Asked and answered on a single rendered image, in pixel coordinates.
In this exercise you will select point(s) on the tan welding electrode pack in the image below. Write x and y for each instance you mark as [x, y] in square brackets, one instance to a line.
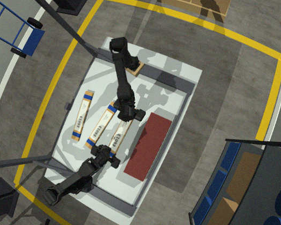
[119, 136]
[101, 125]

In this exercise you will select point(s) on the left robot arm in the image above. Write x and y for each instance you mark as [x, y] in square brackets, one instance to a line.
[123, 60]

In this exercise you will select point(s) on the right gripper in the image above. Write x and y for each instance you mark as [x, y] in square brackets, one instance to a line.
[114, 160]

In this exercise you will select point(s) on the tan cardboard box with blue bands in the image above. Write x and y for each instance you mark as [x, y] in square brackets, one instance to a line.
[82, 115]

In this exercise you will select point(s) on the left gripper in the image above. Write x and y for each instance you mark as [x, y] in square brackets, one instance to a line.
[138, 114]

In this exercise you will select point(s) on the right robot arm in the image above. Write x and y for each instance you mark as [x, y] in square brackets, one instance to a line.
[74, 184]

